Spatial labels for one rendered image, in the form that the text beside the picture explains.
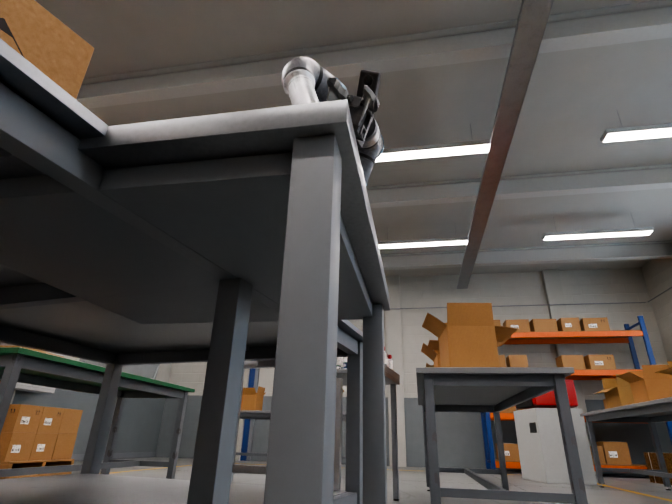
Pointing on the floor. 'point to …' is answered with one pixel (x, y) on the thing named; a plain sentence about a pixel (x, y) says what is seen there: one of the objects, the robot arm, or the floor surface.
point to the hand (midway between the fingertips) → (348, 81)
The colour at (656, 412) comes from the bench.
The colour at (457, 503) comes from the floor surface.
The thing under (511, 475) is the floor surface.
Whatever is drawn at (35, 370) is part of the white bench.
